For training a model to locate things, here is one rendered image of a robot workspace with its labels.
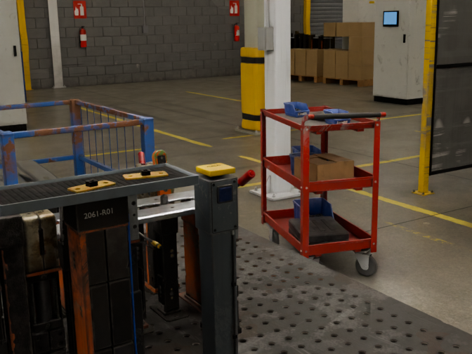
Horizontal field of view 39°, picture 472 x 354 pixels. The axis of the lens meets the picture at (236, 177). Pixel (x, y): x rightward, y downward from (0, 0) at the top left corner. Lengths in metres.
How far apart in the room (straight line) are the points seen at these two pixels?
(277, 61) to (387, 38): 6.52
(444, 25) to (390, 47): 6.00
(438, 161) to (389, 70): 6.02
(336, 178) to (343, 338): 2.12
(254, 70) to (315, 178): 5.00
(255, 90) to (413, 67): 3.81
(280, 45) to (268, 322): 3.90
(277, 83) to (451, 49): 1.48
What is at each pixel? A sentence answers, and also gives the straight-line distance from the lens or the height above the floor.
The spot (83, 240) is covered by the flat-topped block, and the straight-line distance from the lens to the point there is 1.23.
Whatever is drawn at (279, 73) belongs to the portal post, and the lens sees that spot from 5.43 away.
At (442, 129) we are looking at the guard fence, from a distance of 5.88.
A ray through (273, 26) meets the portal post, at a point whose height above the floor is 1.40.
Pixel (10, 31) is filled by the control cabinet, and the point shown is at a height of 1.36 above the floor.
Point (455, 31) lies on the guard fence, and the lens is 5.88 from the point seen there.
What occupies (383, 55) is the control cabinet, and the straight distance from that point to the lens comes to 11.88.
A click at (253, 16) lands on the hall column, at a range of 8.61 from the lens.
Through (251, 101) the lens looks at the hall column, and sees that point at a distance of 8.64.
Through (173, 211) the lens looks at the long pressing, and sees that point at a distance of 1.62.
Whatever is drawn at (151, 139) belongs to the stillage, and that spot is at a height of 0.83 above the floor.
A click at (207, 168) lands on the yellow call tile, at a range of 1.35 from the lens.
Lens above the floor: 1.45
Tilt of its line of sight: 13 degrees down
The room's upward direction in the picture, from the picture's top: 1 degrees counter-clockwise
